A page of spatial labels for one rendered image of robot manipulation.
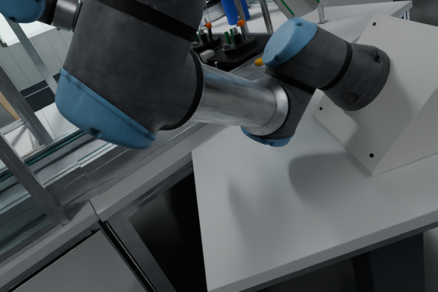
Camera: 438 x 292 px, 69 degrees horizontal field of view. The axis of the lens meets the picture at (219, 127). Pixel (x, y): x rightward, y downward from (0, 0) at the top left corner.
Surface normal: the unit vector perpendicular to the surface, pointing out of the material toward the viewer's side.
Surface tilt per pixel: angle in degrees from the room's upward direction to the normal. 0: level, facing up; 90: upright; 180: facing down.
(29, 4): 92
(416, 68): 45
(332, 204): 0
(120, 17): 74
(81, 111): 67
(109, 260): 90
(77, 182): 90
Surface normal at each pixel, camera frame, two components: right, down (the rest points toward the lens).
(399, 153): 0.14, 0.45
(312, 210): -0.33, -0.82
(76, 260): 0.55, 0.24
